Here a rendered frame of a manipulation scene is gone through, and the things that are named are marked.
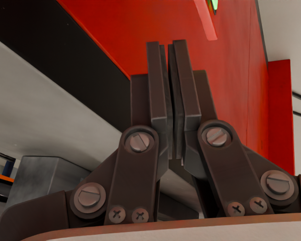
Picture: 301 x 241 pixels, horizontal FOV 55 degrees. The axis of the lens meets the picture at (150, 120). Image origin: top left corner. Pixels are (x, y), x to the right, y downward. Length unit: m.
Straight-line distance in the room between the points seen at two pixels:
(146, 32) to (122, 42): 0.05
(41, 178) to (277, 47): 1.36
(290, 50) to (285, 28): 0.16
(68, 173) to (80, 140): 0.10
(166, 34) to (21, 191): 0.24
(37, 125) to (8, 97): 0.05
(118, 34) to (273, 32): 1.27
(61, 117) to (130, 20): 0.10
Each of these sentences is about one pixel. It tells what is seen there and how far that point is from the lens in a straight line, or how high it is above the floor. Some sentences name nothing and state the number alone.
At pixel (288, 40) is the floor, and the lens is 1.52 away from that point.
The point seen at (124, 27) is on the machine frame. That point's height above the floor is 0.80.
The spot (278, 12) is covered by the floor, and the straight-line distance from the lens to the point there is 1.38.
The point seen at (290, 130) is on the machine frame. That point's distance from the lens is 1.45.
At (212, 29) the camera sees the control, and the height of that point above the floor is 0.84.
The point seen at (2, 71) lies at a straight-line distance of 0.18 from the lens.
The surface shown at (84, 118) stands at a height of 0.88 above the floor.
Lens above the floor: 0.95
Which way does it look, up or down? 23 degrees down
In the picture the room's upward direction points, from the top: 170 degrees counter-clockwise
